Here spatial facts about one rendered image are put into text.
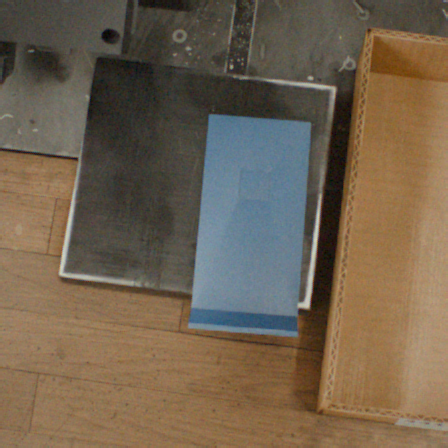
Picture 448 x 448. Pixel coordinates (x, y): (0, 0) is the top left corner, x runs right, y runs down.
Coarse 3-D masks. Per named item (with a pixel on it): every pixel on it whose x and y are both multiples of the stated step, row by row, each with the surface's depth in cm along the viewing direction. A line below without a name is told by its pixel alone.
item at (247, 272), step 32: (224, 128) 88; (256, 128) 88; (288, 128) 88; (224, 160) 87; (256, 160) 87; (288, 160) 87; (224, 192) 87; (288, 192) 87; (224, 224) 86; (256, 224) 86; (288, 224) 86; (224, 256) 85; (256, 256) 85; (288, 256) 85; (224, 288) 85; (256, 288) 85; (288, 288) 85; (192, 320) 82; (224, 320) 82; (256, 320) 83; (288, 320) 83
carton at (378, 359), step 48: (384, 48) 87; (432, 48) 85; (384, 96) 90; (432, 96) 90; (384, 144) 89; (432, 144) 89; (384, 192) 89; (432, 192) 89; (384, 240) 88; (432, 240) 88; (336, 288) 81; (384, 288) 87; (432, 288) 87; (336, 336) 79; (384, 336) 86; (432, 336) 86; (336, 384) 85; (384, 384) 85; (432, 384) 85
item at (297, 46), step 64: (192, 0) 93; (256, 0) 93; (320, 0) 93; (384, 0) 93; (64, 64) 92; (192, 64) 92; (256, 64) 92; (320, 64) 92; (0, 128) 90; (64, 128) 90
